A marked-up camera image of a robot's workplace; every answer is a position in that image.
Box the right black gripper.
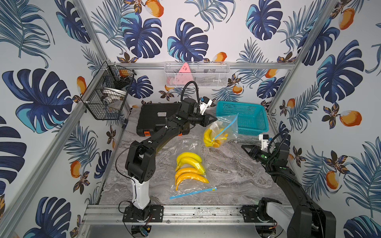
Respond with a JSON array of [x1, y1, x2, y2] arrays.
[[241, 144, 275, 167]]

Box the clear zip-top bag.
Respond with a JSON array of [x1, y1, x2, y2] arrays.
[[151, 135, 218, 200], [206, 115, 238, 142]]

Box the yellow banana bunch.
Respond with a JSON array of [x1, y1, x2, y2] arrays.
[[203, 129, 229, 148], [175, 152, 209, 191]]

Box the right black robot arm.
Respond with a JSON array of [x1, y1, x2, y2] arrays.
[[241, 132, 336, 238]]

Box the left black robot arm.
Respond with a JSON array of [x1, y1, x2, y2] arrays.
[[125, 81, 217, 211]]

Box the yellow banana bunch on table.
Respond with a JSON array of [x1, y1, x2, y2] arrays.
[[175, 152, 209, 191]]

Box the clear zip-top bag on table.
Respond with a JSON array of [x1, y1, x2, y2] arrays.
[[151, 135, 218, 200]]

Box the teal plastic basket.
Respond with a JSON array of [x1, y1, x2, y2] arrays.
[[216, 101, 269, 136]]

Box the pink triangular item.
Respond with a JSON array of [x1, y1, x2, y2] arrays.
[[175, 62, 193, 86]]

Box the black plastic tool case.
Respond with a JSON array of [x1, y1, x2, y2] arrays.
[[136, 103, 182, 137]]

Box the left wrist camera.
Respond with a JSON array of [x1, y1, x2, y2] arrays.
[[199, 97, 213, 115]]

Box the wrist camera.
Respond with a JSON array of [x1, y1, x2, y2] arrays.
[[259, 134, 269, 151], [199, 97, 213, 115]]

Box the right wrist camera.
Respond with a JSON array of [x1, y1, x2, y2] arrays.
[[259, 134, 269, 151]]

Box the white wire wall basket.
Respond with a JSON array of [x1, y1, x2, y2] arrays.
[[164, 62, 230, 87]]

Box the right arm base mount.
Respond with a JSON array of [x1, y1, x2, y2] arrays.
[[240, 197, 282, 223]]

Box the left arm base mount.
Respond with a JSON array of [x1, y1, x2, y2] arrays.
[[123, 204, 164, 223]]

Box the black wire basket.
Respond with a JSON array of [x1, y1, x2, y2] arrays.
[[80, 61, 137, 121]]

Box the aluminium front rail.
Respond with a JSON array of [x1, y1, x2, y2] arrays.
[[82, 203, 292, 226]]

